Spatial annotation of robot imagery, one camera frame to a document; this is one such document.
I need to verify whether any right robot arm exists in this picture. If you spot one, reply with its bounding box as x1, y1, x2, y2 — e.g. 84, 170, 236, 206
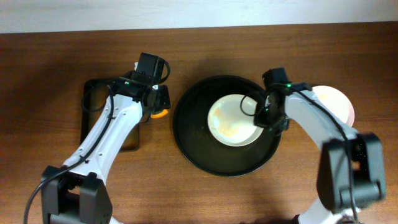
254, 68, 386, 224

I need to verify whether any black rectangular tray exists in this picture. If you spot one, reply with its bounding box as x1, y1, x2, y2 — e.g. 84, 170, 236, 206
80, 78, 140, 152

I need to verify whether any white plate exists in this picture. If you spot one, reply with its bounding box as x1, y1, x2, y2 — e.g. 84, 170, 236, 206
312, 85, 355, 127
207, 94, 264, 147

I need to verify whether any orange green sponge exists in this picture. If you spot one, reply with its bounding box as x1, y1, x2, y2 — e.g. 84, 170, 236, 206
150, 109, 169, 119

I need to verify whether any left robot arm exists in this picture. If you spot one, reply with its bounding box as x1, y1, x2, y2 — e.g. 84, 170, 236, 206
35, 53, 170, 223

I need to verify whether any round black tray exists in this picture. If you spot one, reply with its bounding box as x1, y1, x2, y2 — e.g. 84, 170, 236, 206
173, 75, 281, 177

